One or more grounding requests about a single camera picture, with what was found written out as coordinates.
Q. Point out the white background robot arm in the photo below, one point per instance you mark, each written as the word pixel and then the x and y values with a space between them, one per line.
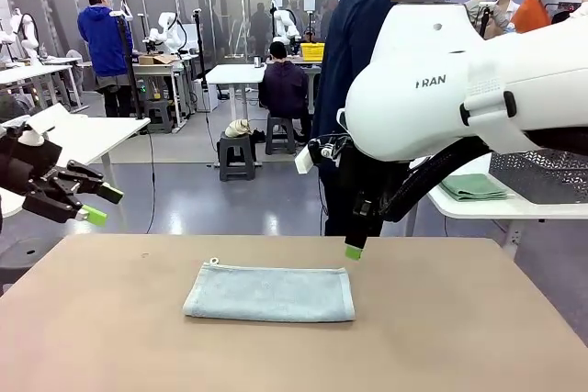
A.
pixel 167 34
pixel 30 41
pixel 285 25

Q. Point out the beige cloth bundle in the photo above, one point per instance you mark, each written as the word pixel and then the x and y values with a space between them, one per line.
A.
pixel 238 128

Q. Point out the white side table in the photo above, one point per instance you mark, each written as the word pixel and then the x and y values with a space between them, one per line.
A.
pixel 482 210
pixel 105 130

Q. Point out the person in navy jacket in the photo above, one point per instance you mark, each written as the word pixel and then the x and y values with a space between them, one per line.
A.
pixel 349 43

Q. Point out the person in blue hoodie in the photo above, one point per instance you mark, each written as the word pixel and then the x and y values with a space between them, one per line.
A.
pixel 103 38

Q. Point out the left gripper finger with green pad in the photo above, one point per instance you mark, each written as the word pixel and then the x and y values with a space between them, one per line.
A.
pixel 87 181
pixel 55 208

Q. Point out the grey perforated plastic basket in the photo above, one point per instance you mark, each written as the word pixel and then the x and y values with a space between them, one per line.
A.
pixel 542 171

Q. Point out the yellow plastic crate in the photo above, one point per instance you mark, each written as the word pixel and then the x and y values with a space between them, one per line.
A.
pixel 312 51

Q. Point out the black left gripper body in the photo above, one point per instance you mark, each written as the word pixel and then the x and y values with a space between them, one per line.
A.
pixel 37 178

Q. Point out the grey plastic step stool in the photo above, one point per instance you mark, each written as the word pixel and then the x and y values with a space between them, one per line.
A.
pixel 280 132
pixel 236 158
pixel 158 114

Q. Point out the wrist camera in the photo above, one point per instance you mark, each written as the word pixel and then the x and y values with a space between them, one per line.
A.
pixel 328 148
pixel 39 153

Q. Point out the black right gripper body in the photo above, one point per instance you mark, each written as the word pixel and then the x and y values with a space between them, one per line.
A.
pixel 367 185

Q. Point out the light blue towel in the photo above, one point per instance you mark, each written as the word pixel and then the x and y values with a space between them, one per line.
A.
pixel 271 293

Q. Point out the open cardboard box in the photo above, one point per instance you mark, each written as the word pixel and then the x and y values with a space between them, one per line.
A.
pixel 156 59

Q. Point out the folded green towel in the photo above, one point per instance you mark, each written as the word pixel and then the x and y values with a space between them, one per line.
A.
pixel 475 186

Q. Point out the seated person dark hoodie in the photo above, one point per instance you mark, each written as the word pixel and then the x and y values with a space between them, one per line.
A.
pixel 285 84

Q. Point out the grey workbench desk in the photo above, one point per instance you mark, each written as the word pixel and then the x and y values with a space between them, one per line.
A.
pixel 156 71

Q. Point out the white background desk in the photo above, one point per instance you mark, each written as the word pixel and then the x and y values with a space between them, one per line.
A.
pixel 234 74
pixel 27 71

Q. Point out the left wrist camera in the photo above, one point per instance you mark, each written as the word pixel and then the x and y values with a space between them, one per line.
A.
pixel 39 153

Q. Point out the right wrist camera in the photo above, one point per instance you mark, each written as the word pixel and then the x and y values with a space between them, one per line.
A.
pixel 328 148

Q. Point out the mannequin in grey shirt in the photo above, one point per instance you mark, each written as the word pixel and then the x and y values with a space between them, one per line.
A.
pixel 478 2

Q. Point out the black tripod stand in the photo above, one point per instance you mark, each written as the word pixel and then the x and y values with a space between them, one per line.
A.
pixel 130 70
pixel 484 20
pixel 200 52

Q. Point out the grey round stool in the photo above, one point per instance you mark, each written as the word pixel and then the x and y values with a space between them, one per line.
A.
pixel 14 259

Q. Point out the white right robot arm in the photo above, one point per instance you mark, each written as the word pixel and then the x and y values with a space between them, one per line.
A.
pixel 436 66

